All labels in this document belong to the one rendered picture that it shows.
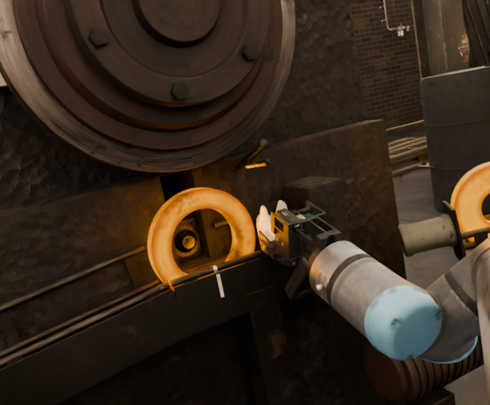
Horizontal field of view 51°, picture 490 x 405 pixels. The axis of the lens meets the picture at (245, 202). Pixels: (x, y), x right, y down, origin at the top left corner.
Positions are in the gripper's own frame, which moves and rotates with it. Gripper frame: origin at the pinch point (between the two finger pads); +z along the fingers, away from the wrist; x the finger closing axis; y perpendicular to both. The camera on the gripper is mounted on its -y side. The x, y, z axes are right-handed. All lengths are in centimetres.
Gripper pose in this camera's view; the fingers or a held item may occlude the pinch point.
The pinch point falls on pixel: (263, 222)
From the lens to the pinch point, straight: 92.2
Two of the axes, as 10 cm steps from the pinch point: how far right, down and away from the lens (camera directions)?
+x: -8.8, 2.5, -4.1
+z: -4.8, -3.8, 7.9
